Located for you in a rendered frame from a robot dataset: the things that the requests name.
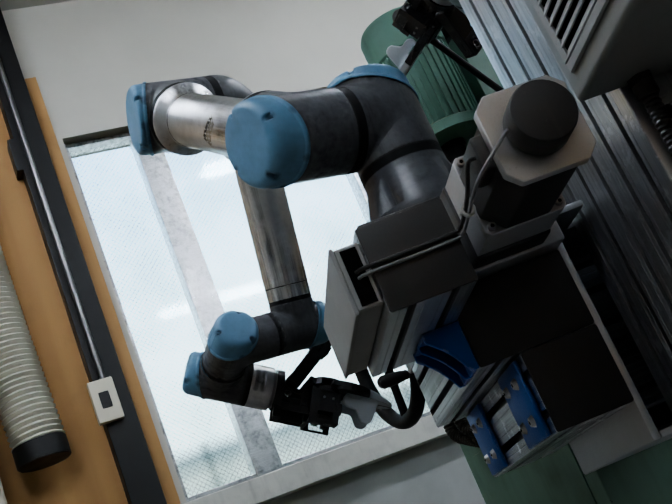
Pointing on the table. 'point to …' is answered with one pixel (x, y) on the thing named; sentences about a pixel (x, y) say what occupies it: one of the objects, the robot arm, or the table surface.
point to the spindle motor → (428, 80)
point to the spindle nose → (454, 148)
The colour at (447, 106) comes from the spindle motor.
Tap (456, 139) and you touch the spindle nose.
